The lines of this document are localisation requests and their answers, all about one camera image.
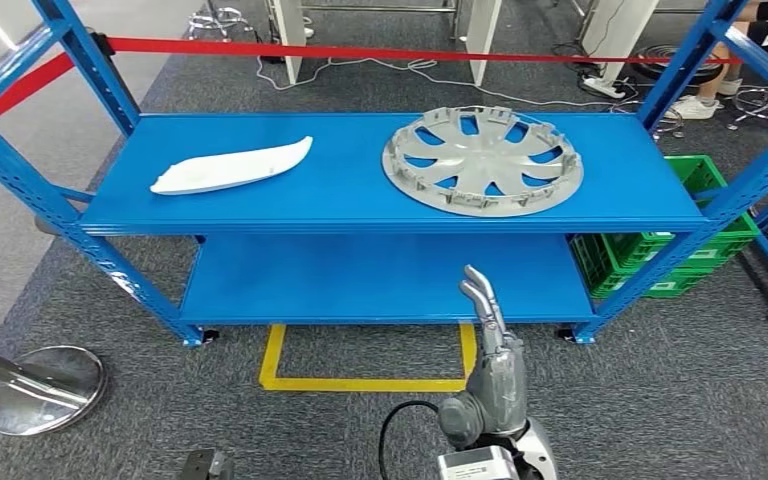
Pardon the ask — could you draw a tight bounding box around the white floor cable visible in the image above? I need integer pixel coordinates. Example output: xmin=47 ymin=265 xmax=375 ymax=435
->
xmin=253 ymin=54 xmax=624 ymax=111

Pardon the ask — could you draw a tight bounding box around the green plastic crate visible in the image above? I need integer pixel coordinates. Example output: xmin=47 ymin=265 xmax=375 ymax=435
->
xmin=585 ymin=261 xmax=713 ymax=301
xmin=570 ymin=155 xmax=762 ymax=280

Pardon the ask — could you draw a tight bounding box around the black pole stanchion grey base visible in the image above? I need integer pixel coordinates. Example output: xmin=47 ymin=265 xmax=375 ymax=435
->
xmin=34 ymin=213 xmax=85 ymax=238

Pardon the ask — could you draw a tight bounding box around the white desk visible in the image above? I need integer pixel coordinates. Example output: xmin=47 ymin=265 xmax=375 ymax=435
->
xmin=581 ymin=0 xmax=662 ymax=66
xmin=267 ymin=0 xmax=506 ymax=88

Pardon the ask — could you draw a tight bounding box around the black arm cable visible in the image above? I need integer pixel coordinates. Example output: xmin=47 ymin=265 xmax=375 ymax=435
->
xmin=378 ymin=400 xmax=442 ymax=480

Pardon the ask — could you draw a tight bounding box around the white curved plastic part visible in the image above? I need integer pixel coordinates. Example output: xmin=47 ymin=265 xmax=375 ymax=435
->
xmin=150 ymin=135 xmax=314 ymax=197

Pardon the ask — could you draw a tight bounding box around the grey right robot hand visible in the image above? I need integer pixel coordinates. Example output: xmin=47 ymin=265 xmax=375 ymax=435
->
xmin=436 ymin=263 xmax=529 ymax=450

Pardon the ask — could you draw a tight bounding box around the chrome stool base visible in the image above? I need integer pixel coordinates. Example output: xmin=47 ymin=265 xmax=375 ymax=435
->
xmin=187 ymin=5 xmax=254 ymax=42

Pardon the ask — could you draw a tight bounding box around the belt post stanchion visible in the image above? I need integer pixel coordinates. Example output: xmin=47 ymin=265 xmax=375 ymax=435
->
xmin=87 ymin=29 xmax=112 ymax=60

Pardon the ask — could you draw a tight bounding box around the chrome stanchion with round base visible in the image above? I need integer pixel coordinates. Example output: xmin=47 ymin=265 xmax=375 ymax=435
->
xmin=0 ymin=339 xmax=108 ymax=439

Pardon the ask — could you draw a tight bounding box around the red barrier belt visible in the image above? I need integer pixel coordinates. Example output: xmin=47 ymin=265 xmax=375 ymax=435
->
xmin=105 ymin=36 xmax=768 ymax=66
xmin=0 ymin=51 xmax=77 ymax=124

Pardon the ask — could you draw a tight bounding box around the white power strip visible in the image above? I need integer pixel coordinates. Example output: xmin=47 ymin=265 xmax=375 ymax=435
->
xmin=582 ymin=76 xmax=627 ymax=101

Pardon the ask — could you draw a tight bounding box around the grey plastic wheel cover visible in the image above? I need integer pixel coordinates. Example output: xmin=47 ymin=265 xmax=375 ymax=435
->
xmin=381 ymin=104 xmax=585 ymax=219

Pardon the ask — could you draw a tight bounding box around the black round stool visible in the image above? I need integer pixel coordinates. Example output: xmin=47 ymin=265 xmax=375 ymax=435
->
xmin=634 ymin=43 xmax=724 ymax=142
xmin=727 ymin=82 xmax=768 ymax=139

